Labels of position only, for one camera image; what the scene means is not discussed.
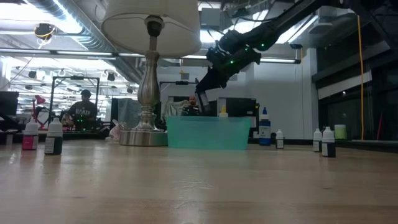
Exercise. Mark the translucent green plastic bin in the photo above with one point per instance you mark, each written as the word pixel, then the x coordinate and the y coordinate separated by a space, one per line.
pixel 208 133

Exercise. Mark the grey ceiling box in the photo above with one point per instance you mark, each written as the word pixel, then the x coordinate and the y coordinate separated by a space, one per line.
pixel 211 17

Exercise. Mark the black metal rig frame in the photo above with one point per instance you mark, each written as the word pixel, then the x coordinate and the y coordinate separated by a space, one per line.
pixel 74 77
pixel 182 82

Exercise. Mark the silver ventilation duct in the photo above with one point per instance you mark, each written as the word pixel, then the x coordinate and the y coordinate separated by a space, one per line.
pixel 90 31

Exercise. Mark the long ceiling light bar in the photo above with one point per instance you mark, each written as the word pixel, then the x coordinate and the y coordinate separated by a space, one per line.
pixel 77 53
pixel 276 60

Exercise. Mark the person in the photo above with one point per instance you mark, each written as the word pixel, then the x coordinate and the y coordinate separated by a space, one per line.
pixel 83 110
pixel 192 102

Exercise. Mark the clear pinkish plastic object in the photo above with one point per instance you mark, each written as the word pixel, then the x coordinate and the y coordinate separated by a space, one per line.
pixel 116 132

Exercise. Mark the large yellow food coloring bottle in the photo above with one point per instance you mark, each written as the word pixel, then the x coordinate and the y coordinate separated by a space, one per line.
pixel 223 113

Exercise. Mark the black cabinet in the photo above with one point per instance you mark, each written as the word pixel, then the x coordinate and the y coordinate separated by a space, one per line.
pixel 239 107

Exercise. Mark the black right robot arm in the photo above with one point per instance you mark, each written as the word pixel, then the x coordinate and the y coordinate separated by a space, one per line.
pixel 295 18

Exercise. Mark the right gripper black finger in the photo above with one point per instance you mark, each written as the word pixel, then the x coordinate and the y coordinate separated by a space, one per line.
pixel 203 101

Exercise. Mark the small pink food coloring bottle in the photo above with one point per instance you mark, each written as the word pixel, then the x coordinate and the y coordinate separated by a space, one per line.
pixel 30 141

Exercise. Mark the red desk lamp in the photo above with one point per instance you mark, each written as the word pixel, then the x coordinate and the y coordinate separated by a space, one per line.
pixel 39 99

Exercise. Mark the pale green cup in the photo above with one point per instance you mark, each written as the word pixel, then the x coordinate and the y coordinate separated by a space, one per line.
pixel 340 132

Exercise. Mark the table lamp with white shade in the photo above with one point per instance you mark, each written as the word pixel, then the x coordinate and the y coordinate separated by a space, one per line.
pixel 149 90

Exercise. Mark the black monitor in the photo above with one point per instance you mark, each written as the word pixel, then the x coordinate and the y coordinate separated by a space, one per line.
pixel 8 102

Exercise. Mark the grey cloth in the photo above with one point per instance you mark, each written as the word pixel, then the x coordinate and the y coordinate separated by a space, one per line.
pixel 129 109

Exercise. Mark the round black ceiling fixture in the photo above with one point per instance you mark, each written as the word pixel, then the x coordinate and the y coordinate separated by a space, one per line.
pixel 44 30

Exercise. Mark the white cloth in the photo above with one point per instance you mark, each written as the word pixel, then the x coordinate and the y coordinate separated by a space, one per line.
pixel 175 109

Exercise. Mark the large blue food coloring bottle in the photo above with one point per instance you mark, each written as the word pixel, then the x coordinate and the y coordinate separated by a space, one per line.
pixel 264 133

